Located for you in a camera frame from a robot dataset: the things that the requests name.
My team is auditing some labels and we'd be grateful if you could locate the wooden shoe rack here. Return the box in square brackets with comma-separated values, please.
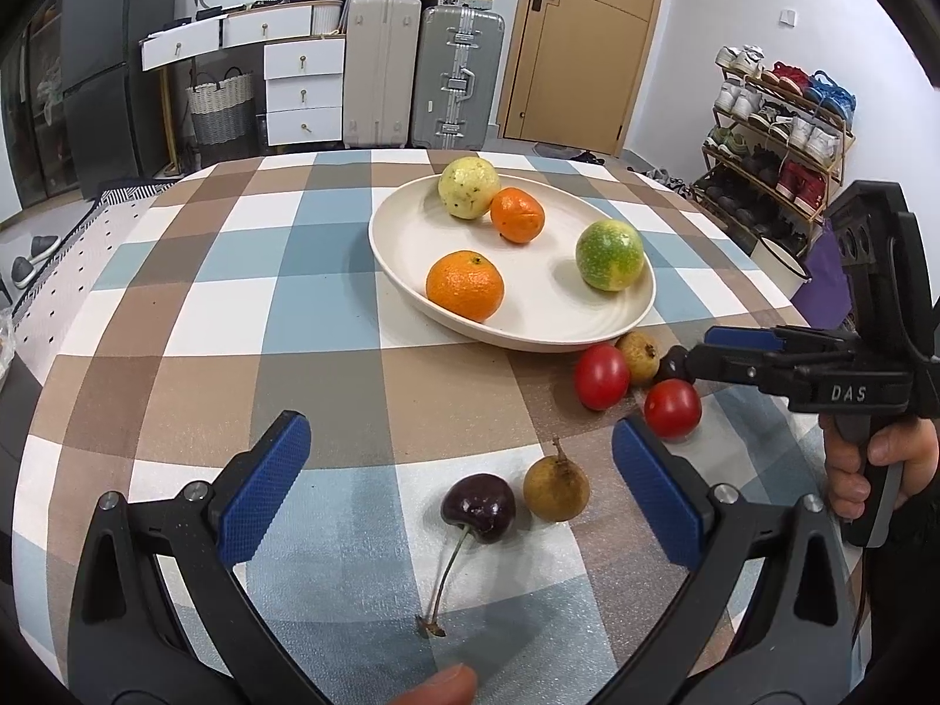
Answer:
[691, 45, 857, 258]

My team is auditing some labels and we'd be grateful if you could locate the dark cherry without stem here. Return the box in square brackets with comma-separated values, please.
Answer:
[655, 353, 689, 384]

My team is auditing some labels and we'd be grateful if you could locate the cream round plate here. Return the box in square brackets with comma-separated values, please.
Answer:
[368, 172, 656, 353]

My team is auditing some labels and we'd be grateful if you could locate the pale yellow passion fruit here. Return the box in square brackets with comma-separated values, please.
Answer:
[438, 156, 502, 221]

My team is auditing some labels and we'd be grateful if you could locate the person's left hand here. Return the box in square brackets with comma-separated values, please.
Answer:
[390, 664, 478, 705]

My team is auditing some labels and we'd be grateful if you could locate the wooden door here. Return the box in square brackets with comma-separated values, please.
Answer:
[497, 0, 663, 155]

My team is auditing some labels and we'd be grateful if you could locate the white enamel bucket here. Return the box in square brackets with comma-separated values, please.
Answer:
[750, 237, 811, 299]

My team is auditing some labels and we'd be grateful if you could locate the checkered tablecloth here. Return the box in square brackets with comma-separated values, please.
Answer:
[9, 149, 832, 705]

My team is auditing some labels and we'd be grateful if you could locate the purple bag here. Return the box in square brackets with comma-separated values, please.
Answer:
[792, 226, 852, 330]

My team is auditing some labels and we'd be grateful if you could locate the dark cherry with stem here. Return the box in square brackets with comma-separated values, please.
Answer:
[416, 473, 516, 638]

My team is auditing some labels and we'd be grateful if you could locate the person's right hand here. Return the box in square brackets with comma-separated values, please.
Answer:
[818, 409, 940, 522]

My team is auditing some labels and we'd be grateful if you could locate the woven laundry basket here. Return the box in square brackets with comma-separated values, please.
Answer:
[186, 67, 257, 164]

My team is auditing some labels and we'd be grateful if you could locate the brown longan with stem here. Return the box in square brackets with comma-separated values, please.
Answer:
[523, 438, 591, 522]

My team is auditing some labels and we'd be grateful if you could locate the silver aluminium suitcase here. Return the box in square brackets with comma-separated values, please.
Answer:
[411, 5, 505, 150]

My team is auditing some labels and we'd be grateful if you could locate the small orange mandarin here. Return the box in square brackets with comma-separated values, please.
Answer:
[489, 188, 545, 245]

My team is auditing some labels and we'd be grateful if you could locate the dotted white mat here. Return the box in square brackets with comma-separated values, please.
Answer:
[13, 182, 179, 384]

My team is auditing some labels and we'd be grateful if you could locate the red cherry tomato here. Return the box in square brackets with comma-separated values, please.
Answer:
[644, 379, 703, 441]
[573, 344, 631, 412]

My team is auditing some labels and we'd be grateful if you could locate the beige suitcase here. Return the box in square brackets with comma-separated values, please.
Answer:
[343, 0, 422, 148]

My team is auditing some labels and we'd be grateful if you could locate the black refrigerator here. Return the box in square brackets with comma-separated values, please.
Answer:
[61, 0, 175, 199]

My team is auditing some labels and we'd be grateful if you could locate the green yellow passion fruit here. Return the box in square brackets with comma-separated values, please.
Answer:
[575, 218, 645, 293]

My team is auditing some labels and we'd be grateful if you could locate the large orange mandarin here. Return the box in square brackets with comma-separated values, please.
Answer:
[425, 250, 505, 323]

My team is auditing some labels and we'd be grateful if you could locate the white drawer cabinet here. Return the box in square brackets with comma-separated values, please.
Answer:
[142, 0, 345, 146]

